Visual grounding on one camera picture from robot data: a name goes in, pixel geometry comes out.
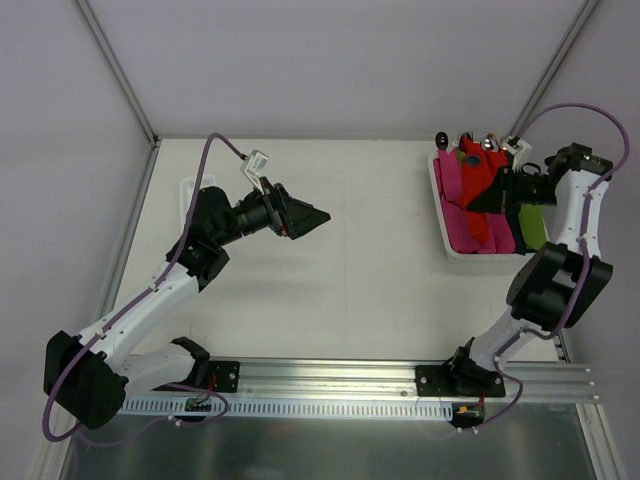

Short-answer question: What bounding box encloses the blue plastic spoon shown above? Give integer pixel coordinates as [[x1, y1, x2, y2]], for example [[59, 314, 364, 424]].
[[464, 155, 481, 167]]

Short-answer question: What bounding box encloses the aluminium mounting rail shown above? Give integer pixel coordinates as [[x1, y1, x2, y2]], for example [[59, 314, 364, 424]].
[[149, 355, 600, 404]]

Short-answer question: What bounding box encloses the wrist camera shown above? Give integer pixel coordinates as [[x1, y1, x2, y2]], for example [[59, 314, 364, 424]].
[[501, 136, 533, 170], [240, 149, 269, 194]]

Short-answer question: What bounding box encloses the white basket of rolled napkins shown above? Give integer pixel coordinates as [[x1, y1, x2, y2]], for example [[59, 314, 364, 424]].
[[429, 131, 548, 263]]

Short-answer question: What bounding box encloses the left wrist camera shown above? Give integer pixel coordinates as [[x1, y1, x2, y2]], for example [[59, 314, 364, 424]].
[[240, 149, 269, 194]]

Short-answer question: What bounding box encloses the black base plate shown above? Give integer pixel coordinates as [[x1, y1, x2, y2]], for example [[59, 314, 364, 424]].
[[199, 360, 241, 393], [414, 364, 506, 398]]

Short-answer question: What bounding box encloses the white utensil tray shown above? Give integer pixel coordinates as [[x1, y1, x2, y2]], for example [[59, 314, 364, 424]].
[[178, 174, 217, 228]]

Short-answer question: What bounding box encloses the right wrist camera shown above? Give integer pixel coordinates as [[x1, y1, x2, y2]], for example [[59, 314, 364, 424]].
[[501, 136, 533, 170]]

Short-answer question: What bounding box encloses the red paper napkin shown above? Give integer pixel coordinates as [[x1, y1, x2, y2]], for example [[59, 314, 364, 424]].
[[458, 134, 508, 244]]

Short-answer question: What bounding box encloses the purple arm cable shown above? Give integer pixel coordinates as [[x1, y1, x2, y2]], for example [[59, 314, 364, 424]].
[[42, 132, 249, 447], [424, 102, 630, 440]]

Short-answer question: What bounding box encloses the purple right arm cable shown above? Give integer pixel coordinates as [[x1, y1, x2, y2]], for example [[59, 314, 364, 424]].
[[424, 102, 630, 440]]

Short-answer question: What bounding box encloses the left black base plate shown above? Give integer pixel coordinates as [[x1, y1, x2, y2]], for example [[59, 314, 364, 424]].
[[199, 360, 241, 393]]

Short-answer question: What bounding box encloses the white slotted cable duct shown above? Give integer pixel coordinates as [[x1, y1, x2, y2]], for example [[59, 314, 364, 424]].
[[120, 395, 454, 422]]

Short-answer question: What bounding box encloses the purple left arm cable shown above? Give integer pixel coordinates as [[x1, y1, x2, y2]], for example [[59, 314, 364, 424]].
[[42, 132, 249, 447]]

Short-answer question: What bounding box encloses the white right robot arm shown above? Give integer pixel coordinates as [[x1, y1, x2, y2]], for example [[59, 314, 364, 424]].
[[444, 143, 613, 397]]

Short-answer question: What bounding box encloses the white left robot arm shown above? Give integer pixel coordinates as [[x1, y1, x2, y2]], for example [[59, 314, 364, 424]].
[[42, 177, 331, 441]]

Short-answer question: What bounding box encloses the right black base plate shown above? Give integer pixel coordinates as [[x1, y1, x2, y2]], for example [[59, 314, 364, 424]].
[[414, 364, 506, 398]]

